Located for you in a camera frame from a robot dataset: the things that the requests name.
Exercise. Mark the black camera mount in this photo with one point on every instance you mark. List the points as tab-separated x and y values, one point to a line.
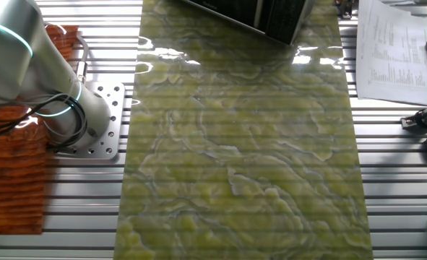
422	118

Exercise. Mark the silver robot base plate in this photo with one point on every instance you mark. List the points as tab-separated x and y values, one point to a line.
115	119

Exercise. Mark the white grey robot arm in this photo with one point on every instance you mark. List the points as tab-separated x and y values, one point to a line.
18	54

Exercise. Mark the black microwave oven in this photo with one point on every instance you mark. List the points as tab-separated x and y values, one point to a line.
281	21

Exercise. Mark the green marble pattern mat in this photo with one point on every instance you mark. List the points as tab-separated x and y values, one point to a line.
235	144

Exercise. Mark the black red clamp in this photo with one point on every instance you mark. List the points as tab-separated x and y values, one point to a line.
344	9

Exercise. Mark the orange wood pattern mat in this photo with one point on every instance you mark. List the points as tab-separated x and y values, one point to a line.
11	180

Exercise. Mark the white printed paper sheet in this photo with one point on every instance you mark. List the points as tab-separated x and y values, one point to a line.
390	54

